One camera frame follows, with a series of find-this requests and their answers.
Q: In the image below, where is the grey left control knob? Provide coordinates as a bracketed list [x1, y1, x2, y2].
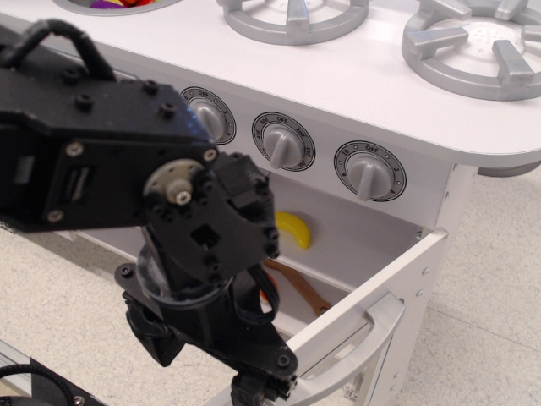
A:
[181, 86, 237, 145]

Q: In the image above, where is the grey right control knob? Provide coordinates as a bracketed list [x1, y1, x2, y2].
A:
[334, 140, 407, 202]

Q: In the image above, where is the aluminium frame rail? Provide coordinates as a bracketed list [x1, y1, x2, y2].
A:
[1, 340, 32, 397]

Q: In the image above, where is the grey control knob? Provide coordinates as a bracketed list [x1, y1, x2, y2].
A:
[181, 86, 237, 145]
[252, 112, 316, 172]
[334, 140, 407, 202]

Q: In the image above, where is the grey left stove burner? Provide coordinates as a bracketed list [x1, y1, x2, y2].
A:
[217, 1, 369, 46]

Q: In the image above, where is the white toy kitchen unit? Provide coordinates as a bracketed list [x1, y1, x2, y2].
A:
[0, 0, 541, 406]

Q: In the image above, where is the grey round sink bowl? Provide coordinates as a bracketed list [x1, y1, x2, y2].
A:
[53, 0, 178, 17]

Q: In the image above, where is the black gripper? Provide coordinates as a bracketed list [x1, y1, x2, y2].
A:
[114, 247, 298, 406]

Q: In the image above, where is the grey middle control knob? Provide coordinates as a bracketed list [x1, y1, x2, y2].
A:
[252, 112, 316, 172]

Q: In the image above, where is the grey stove burner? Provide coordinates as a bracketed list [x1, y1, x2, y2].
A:
[217, 1, 369, 46]
[402, 1, 540, 102]

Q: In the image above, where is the white toy oven door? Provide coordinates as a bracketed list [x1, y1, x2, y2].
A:
[275, 228, 448, 405]

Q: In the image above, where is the yellow toy banana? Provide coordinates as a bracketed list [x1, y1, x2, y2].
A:
[275, 211, 311, 250]

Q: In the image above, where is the brown wooden toy spatula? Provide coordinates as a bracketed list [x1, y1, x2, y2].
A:
[264, 259, 332, 316]

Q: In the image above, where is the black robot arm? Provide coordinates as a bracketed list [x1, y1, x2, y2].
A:
[1, 19, 298, 405]

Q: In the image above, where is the grey right stove burner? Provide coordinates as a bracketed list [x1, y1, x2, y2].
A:
[402, 1, 540, 102]

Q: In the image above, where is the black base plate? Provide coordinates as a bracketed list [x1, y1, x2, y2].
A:
[0, 359, 107, 406]

